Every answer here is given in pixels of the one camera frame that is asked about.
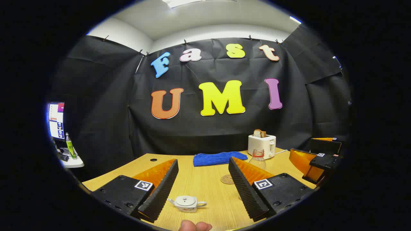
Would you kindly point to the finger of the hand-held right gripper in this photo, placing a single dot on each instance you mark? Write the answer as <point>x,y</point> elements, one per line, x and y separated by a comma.
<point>324,162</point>
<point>324,146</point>

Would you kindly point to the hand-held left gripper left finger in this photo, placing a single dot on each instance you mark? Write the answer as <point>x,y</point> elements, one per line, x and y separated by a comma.
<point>163,189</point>

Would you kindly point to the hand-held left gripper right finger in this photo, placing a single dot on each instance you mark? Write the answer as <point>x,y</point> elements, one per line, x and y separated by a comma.
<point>244,192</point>

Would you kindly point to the round wooden coaster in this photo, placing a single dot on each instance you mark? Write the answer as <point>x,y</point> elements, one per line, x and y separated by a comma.
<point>226,179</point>

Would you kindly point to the white teacup lid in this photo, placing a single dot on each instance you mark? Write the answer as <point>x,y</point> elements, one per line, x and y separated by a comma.
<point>186,201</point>

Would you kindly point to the white ceramic teacup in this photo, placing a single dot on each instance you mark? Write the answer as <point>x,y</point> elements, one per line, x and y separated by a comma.
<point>188,208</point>

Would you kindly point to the clear plastic water bottle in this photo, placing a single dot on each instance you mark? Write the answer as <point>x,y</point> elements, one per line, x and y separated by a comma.
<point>258,158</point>

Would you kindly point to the green glass bottle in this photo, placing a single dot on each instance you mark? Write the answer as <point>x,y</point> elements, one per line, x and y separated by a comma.
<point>70,147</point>

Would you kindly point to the blue towel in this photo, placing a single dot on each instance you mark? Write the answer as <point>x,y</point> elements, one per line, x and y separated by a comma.
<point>215,158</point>

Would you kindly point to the white toaster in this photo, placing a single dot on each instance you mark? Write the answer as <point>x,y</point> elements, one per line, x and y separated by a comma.
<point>261,145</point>

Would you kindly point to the toasted bread slice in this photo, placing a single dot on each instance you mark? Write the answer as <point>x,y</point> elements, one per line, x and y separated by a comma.
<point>257,133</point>
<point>263,134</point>

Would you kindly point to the small black device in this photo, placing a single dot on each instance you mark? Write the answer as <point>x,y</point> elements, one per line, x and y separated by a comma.
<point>63,158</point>

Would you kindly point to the computer monitor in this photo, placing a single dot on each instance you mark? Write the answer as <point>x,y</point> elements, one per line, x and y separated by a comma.
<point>56,120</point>

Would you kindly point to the ceiling light panel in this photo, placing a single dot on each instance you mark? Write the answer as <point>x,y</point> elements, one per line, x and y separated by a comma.
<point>183,2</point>
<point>295,20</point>

